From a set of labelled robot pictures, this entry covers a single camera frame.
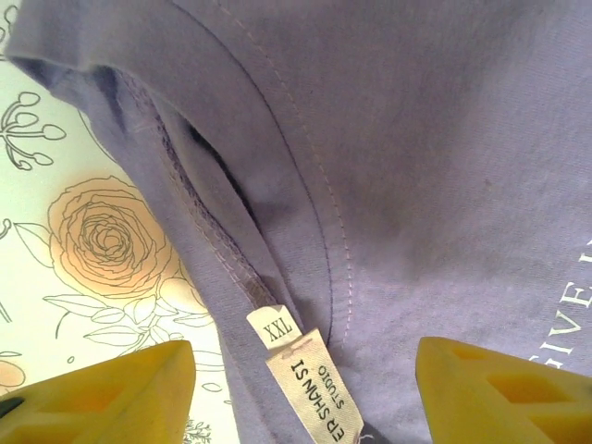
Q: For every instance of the floral table cover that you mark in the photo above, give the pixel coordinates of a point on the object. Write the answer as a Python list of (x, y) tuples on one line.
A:
[(55, 208)]

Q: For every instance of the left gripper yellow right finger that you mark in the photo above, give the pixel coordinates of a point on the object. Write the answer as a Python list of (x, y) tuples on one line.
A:
[(499, 398)]

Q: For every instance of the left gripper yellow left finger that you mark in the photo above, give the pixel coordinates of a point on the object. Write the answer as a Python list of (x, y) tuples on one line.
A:
[(92, 398)]

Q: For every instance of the purple t-shirt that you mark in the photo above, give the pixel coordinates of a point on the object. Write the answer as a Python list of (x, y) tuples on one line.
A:
[(416, 139)]

